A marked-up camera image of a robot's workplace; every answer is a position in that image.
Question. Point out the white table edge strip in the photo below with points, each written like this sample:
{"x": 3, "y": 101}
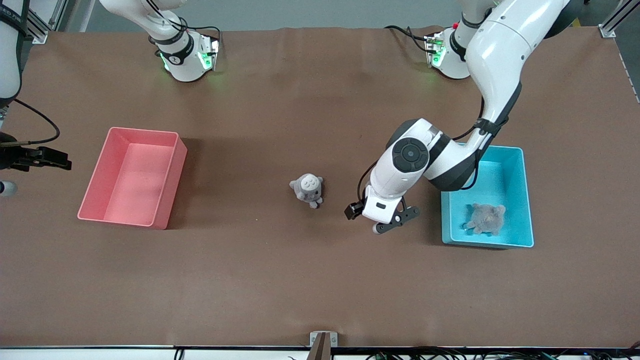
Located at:
{"x": 100, "y": 355}

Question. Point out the pink plastic box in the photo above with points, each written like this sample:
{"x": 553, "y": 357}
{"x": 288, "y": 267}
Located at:
{"x": 135, "y": 190}

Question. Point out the brown table cover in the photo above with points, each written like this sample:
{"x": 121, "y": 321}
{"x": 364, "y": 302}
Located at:
{"x": 300, "y": 275}

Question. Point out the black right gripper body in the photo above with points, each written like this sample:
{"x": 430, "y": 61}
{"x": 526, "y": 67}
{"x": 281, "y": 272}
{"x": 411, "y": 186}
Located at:
{"x": 15, "y": 157}

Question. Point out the aluminium frame profile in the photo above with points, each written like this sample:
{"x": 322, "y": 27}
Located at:
{"x": 40, "y": 27}
{"x": 612, "y": 25}

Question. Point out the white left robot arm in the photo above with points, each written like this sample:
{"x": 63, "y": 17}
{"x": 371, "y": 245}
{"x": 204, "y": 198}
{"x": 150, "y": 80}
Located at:
{"x": 500, "y": 50}

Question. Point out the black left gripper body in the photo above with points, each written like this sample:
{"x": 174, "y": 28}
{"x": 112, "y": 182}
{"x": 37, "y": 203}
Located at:
{"x": 354, "y": 210}

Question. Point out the blue plastic box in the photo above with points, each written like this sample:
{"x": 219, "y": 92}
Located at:
{"x": 505, "y": 170}

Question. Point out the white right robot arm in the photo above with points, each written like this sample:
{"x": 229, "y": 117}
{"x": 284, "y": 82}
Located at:
{"x": 175, "y": 60}

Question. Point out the grey plush toy white face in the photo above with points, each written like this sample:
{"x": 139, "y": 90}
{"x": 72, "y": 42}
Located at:
{"x": 306, "y": 189}

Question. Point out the metal base connector plate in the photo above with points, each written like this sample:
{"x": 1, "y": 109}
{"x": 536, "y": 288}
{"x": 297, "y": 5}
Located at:
{"x": 212, "y": 52}
{"x": 431, "y": 50}

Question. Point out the metal clamp bracket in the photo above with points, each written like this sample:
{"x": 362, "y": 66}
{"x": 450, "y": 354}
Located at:
{"x": 323, "y": 345}

